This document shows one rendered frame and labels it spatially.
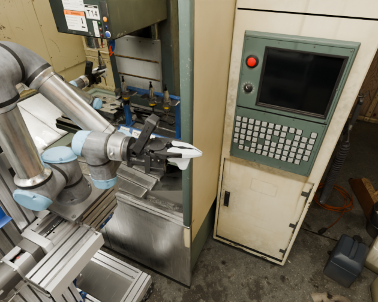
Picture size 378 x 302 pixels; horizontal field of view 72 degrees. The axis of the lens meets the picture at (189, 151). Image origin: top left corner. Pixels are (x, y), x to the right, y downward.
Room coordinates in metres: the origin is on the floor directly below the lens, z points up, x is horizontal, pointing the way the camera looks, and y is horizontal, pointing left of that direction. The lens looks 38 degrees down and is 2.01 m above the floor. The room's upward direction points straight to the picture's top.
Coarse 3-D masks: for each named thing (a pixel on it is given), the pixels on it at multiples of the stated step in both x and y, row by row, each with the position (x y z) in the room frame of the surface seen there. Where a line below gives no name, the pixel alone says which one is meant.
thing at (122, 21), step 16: (96, 0) 1.63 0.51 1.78; (112, 0) 1.64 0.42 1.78; (128, 0) 1.77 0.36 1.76; (144, 0) 1.92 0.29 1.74; (160, 0) 2.11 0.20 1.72; (64, 16) 1.74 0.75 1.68; (112, 16) 1.62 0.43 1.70; (128, 16) 1.75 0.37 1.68; (144, 16) 1.91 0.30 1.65; (160, 16) 2.09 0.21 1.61; (64, 32) 1.77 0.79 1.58; (80, 32) 1.70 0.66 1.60; (112, 32) 1.61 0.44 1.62; (128, 32) 1.74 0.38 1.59
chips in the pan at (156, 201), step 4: (148, 200) 1.19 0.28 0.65; (152, 200) 1.19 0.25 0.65; (156, 200) 1.18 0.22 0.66; (160, 200) 1.20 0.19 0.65; (160, 204) 1.15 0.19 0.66; (164, 204) 1.15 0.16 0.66; (168, 204) 1.16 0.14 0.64; (168, 208) 1.12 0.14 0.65; (176, 208) 1.12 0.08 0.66; (180, 208) 1.12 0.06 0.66; (180, 212) 1.09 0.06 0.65
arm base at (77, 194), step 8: (72, 184) 0.74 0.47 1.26; (80, 184) 0.76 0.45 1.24; (88, 184) 0.81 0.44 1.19; (64, 192) 0.72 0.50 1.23; (72, 192) 0.73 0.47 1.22; (80, 192) 0.74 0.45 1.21; (88, 192) 0.77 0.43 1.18; (56, 200) 0.72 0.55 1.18; (64, 200) 0.71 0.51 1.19; (72, 200) 0.73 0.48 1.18; (80, 200) 0.73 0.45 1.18
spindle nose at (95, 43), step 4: (84, 36) 1.87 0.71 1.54; (88, 40) 1.85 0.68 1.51; (92, 40) 1.84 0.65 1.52; (96, 40) 1.84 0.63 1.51; (100, 40) 1.86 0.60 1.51; (104, 40) 1.88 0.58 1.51; (108, 40) 1.92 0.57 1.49; (88, 44) 1.85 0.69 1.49; (92, 44) 1.84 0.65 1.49; (96, 44) 1.84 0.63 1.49; (100, 44) 1.85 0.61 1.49; (104, 44) 1.87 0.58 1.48; (108, 44) 1.91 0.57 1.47; (92, 48) 1.84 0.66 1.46; (96, 48) 1.84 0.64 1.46; (100, 48) 1.85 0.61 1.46
